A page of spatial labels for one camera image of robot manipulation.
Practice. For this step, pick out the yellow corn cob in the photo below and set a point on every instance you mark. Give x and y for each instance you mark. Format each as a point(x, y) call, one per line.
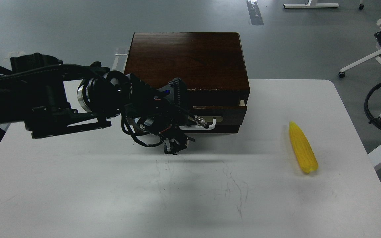
point(302, 149)

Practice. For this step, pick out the white desk leg base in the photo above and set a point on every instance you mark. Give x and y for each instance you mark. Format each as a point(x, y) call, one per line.
point(312, 4)

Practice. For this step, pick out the wooden drawer with white handle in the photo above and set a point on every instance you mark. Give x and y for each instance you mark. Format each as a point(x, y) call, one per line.
point(228, 119)

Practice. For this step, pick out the grey floor tape strip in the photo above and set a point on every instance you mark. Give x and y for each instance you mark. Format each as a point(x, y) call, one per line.
point(254, 13)

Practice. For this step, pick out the dark wooden drawer cabinet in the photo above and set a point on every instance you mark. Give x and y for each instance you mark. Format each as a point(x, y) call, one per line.
point(210, 63)

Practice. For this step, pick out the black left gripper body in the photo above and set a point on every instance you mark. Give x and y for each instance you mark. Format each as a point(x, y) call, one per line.
point(147, 110)

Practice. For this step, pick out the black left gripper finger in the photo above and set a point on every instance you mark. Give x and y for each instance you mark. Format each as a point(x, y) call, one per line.
point(175, 140)
point(188, 120)

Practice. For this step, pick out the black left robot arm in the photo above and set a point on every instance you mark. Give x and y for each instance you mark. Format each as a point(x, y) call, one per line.
point(53, 98)

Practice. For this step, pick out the white floor tape marks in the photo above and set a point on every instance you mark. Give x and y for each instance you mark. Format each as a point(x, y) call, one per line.
point(120, 58)

